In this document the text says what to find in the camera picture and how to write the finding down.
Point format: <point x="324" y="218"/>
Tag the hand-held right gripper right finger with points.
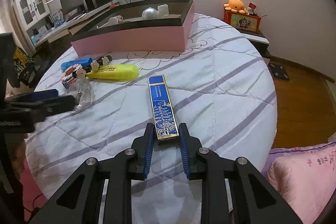
<point x="183" y="150"/>

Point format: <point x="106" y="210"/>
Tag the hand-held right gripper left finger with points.
<point x="149" y="150"/>

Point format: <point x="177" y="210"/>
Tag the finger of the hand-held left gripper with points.
<point x="60" y="103"/>
<point x="44" y="93"/>

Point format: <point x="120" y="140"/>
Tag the small colourful packet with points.
<point x="68" y="80"/>
<point x="73" y="68"/>

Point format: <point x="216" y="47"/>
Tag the blue highlighter pen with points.
<point x="74" y="63"/>

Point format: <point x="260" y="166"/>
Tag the long blue decorated box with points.
<point x="161" y="108"/>

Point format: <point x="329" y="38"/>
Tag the yellow highlighter pen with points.
<point x="115" y="72"/>

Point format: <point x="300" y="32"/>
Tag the pink cardboard box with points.
<point x="131" y="37"/>

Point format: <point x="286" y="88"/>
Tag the white figurine toy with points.
<point x="163" y="10"/>

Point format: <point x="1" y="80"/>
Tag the patterned office chair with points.
<point x="23" y="69"/>

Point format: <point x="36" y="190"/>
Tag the white desk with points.
<point x="60" y="27"/>

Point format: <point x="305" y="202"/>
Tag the blue white box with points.
<point x="59" y="16"/>

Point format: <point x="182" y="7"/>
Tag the white glass-door cabinet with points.
<point x="31" y="7"/>

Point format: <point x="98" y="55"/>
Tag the pink pillow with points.
<point x="302" y="174"/>

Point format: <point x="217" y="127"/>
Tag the black bathroom scale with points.
<point x="280" y="71"/>

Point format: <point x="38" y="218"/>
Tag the low black white cabinet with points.
<point x="258" y="39"/>

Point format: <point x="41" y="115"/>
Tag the red storage crate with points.
<point x="242" y="22"/>

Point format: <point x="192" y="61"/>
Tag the orange octopus plush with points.
<point x="235" y="4"/>

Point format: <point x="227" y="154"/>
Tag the red white small packet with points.
<point x="252" y="7"/>

